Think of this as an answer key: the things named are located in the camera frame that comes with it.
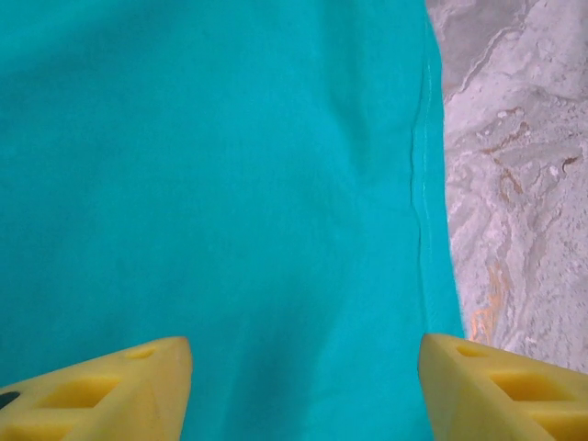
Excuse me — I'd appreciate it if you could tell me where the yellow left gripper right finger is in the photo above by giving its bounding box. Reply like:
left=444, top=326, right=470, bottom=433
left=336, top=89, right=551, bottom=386
left=421, top=333, right=588, bottom=441

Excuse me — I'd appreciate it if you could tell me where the teal t-shirt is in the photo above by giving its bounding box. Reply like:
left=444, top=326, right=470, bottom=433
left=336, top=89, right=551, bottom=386
left=0, top=0, right=465, bottom=441

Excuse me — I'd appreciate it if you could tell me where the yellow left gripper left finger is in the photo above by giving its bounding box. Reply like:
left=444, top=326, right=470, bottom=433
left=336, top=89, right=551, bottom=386
left=0, top=335, right=193, bottom=441

